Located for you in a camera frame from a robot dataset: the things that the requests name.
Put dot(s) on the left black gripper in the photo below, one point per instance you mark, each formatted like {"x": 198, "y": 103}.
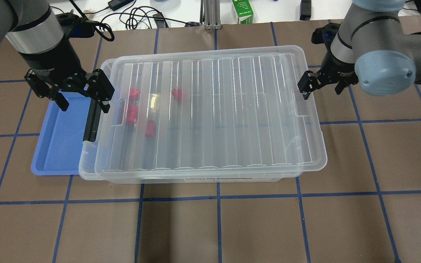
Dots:
{"x": 51, "y": 63}

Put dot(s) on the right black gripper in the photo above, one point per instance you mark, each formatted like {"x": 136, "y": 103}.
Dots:
{"x": 337, "y": 68}

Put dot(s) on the clear plastic box lid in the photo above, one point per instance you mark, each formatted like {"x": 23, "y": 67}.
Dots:
{"x": 210, "y": 113}

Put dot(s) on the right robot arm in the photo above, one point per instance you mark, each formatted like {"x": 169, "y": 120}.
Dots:
{"x": 368, "y": 48}

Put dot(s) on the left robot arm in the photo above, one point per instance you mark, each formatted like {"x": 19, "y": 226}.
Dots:
{"x": 37, "y": 35}

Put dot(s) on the blue plastic tray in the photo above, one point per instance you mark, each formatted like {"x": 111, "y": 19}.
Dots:
{"x": 60, "y": 142}

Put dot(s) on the clear plastic storage box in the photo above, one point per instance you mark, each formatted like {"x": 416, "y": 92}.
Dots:
{"x": 159, "y": 179}

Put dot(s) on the black power adapter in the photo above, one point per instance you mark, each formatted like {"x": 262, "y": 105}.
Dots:
{"x": 115, "y": 5}

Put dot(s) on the green white carton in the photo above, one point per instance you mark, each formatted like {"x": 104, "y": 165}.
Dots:
{"x": 242, "y": 11}

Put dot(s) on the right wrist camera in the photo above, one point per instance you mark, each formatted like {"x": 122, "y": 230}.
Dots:
{"x": 325, "y": 35}

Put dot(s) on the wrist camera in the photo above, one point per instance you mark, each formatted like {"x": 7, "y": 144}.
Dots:
{"x": 325, "y": 35}
{"x": 75, "y": 26}

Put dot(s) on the black box latch handle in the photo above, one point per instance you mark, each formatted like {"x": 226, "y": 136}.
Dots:
{"x": 92, "y": 121}

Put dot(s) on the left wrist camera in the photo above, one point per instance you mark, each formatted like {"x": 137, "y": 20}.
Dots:
{"x": 75, "y": 26}

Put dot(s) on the aluminium frame post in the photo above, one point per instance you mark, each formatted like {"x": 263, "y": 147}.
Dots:
{"x": 210, "y": 14}

